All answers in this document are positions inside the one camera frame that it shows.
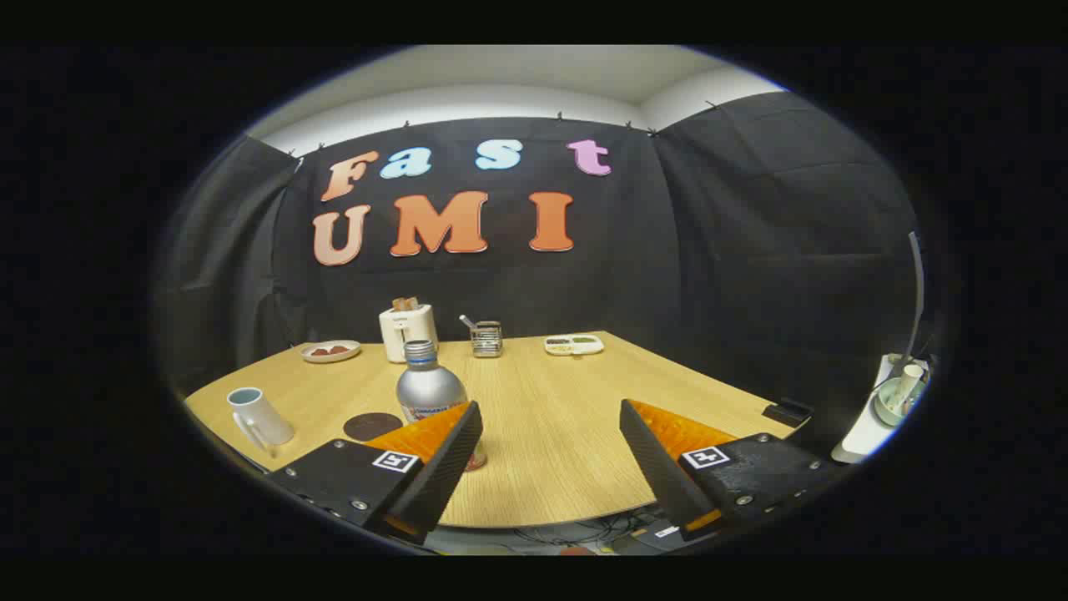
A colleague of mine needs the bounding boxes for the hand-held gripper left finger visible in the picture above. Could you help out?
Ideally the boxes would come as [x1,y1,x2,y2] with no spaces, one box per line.
[265,401,485,548]

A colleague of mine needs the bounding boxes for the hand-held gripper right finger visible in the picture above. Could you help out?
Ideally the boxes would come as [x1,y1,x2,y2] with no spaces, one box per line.
[619,398,852,542]

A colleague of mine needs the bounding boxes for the round dark brown coaster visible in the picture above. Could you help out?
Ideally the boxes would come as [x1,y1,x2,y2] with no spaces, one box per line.
[343,412,405,442]

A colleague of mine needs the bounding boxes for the silver juice bottle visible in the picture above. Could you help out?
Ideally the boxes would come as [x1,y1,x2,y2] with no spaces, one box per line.
[395,340,488,472]

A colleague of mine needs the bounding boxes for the white cup with handle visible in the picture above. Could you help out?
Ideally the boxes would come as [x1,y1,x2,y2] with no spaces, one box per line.
[227,387,295,456]

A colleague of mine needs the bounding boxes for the wooden table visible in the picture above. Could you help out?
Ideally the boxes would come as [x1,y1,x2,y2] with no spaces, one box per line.
[184,331,814,529]

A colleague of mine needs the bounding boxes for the small flat black box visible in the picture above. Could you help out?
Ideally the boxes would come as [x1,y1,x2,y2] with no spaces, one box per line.
[763,398,814,428]

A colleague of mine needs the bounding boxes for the white toaster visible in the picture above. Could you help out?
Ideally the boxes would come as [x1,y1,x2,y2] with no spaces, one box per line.
[379,304,440,364]

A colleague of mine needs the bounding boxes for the white divided tray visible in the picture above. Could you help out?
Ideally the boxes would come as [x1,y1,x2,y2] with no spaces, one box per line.
[544,334,605,357]

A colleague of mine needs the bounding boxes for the small white plate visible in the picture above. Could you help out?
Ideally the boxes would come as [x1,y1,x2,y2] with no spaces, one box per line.
[300,340,362,364]

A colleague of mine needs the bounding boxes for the pale green bowl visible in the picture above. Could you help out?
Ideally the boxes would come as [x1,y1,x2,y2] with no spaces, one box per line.
[874,376,927,428]

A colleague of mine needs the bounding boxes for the tangled black cables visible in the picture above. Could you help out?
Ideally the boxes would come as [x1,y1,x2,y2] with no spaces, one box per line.
[509,511,660,548]

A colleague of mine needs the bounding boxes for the metal wire holder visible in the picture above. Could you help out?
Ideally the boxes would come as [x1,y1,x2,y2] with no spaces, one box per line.
[470,321,504,359]

